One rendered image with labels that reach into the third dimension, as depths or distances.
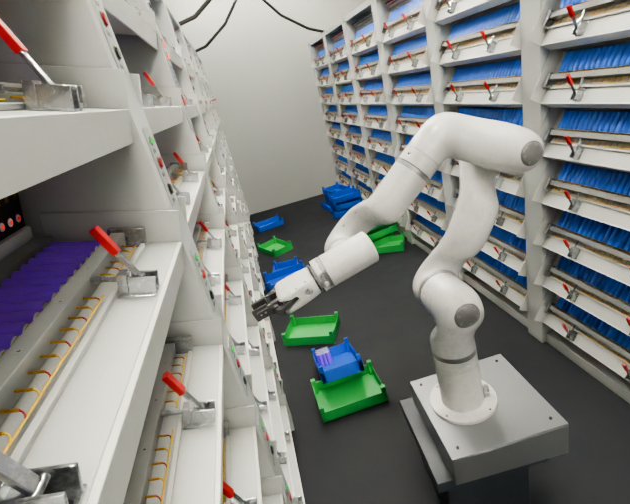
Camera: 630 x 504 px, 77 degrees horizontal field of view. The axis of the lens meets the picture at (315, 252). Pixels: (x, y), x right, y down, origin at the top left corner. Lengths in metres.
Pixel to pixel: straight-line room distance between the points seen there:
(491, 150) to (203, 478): 0.81
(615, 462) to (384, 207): 1.19
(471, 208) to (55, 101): 0.85
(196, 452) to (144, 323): 0.20
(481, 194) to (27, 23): 0.90
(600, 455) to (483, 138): 1.18
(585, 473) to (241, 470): 1.21
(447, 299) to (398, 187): 0.30
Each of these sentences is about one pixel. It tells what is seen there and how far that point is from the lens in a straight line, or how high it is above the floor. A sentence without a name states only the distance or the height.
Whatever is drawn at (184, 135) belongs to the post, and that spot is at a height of 1.27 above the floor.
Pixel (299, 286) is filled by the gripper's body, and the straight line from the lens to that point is 0.93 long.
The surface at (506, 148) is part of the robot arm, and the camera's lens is 0.97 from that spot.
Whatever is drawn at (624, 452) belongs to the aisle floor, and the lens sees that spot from 1.78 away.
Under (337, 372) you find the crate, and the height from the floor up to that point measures 0.12.
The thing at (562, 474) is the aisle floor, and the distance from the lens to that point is 1.68.
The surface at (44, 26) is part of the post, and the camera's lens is 0.66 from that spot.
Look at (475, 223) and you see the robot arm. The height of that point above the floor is 0.93.
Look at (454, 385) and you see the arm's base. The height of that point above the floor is 0.49.
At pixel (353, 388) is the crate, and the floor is 0.00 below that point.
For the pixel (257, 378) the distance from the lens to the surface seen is 1.28.
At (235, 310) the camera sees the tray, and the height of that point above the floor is 0.76.
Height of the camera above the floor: 1.33
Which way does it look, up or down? 23 degrees down
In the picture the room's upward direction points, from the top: 14 degrees counter-clockwise
